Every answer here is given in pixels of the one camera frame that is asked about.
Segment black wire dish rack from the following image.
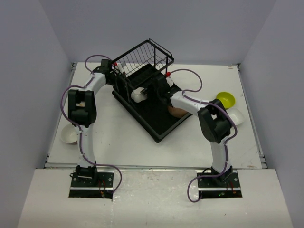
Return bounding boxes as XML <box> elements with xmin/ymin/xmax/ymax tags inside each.
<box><xmin>112</xmin><ymin>39</ymin><xmax>191</xmax><ymax>143</ymax></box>

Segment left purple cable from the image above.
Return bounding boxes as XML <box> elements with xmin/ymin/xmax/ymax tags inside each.
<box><xmin>60</xmin><ymin>54</ymin><xmax>123</xmax><ymax>192</ymax></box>

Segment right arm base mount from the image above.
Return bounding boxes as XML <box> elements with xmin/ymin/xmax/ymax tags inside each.
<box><xmin>197</xmin><ymin>170</ymin><xmax>242</xmax><ymax>199</ymax></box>

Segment aluminium rail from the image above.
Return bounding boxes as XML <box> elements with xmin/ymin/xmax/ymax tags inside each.
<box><xmin>45</xmin><ymin>162</ymin><xmax>264</xmax><ymax>172</ymax></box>

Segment red floral bowl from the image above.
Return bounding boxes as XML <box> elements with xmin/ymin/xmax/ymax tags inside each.
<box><xmin>60</xmin><ymin>124</ymin><xmax>77</xmax><ymax>144</ymax></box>

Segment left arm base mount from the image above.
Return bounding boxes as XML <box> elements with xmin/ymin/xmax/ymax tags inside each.
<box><xmin>68</xmin><ymin>172</ymin><xmax>114</xmax><ymax>199</ymax></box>

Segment green white bowl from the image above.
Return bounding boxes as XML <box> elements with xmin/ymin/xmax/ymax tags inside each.
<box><xmin>227</xmin><ymin>108</ymin><xmax>245</xmax><ymax>126</ymax></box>

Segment yellow green bowl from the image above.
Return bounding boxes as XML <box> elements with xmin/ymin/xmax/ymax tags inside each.
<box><xmin>216</xmin><ymin>92</ymin><xmax>236</xmax><ymax>110</ymax></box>

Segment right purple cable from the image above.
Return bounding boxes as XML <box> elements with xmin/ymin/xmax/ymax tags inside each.
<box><xmin>165</xmin><ymin>68</ymin><xmax>239</xmax><ymax>203</ymax></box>

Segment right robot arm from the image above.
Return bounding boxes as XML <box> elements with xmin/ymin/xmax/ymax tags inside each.
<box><xmin>151</xmin><ymin>75</ymin><xmax>238</xmax><ymax>187</ymax></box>

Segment purple cable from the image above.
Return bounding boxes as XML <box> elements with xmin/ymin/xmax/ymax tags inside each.
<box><xmin>165</xmin><ymin>68</ymin><xmax>239</xmax><ymax>203</ymax></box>
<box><xmin>60</xmin><ymin>54</ymin><xmax>123</xmax><ymax>192</ymax></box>

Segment brown ceramic bowl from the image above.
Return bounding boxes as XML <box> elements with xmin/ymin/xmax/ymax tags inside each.
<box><xmin>168</xmin><ymin>106</ymin><xmax>188</xmax><ymax>118</ymax></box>

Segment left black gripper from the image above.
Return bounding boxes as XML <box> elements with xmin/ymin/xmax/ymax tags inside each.
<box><xmin>107</xmin><ymin>72</ymin><xmax>133</xmax><ymax>94</ymax></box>

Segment white lobed bowl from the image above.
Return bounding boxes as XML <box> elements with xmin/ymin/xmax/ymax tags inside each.
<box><xmin>131</xmin><ymin>87</ymin><xmax>147</xmax><ymax>103</ymax></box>

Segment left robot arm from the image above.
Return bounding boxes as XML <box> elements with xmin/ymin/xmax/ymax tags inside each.
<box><xmin>65</xmin><ymin>58</ymin><xmax>114</xmax><ymax>188</ymax></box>

